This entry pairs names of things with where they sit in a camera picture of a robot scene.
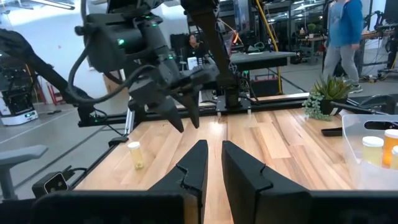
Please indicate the person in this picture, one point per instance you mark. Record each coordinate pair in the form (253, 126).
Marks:
(345, 25)
(194, 46)

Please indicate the dark grey desk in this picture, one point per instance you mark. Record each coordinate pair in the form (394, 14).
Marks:
(264, 59)

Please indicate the grey chair armrest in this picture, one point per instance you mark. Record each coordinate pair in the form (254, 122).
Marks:
(18, 154)

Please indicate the small green potted plant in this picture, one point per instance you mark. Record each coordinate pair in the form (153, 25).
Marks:
(331, 90)

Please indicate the cardboard box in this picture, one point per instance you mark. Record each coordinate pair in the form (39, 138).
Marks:
(112, 85)

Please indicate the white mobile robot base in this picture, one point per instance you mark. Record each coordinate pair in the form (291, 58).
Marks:
(18, 118)

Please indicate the clear plastic bin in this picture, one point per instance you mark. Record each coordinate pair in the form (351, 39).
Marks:
(354, 155)

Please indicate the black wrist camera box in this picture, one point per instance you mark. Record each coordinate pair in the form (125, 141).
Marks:
(146, 91)

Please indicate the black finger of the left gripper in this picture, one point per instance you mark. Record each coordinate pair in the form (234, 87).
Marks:
(192, 107)
(171, 112)

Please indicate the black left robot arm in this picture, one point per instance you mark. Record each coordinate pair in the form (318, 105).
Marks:
(112, 40)

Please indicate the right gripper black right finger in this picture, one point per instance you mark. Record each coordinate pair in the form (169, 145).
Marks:
(255, 199)

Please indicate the small black box device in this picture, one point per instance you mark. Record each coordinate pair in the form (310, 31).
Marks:
(46, 186)

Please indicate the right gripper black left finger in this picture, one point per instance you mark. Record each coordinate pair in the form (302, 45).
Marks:
(174, 199)

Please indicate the small orange pill bottle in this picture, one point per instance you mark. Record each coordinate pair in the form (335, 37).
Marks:
(391, 146)

